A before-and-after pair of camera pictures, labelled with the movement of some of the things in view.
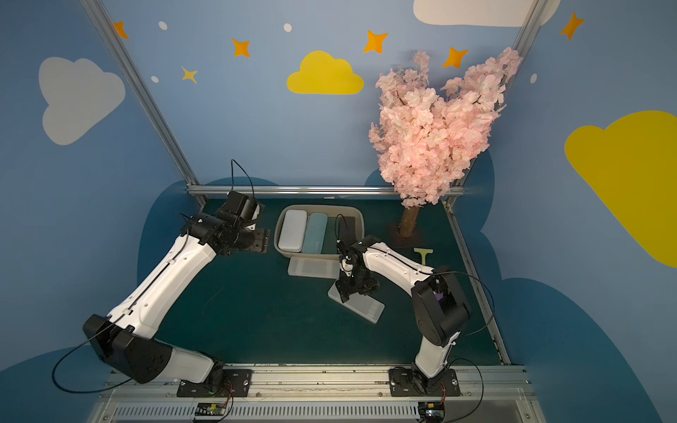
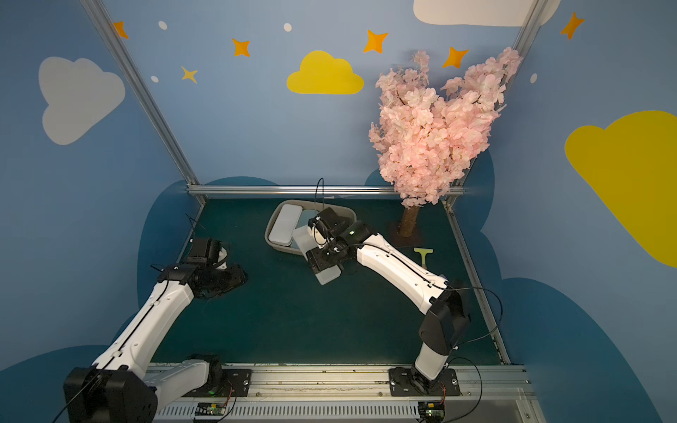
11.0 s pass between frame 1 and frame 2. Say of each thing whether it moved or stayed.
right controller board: stayed
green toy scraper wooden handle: stayed
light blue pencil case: moved
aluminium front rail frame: stayed
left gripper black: moved
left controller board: stayed
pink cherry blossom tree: stayed
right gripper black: moved
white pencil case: moved
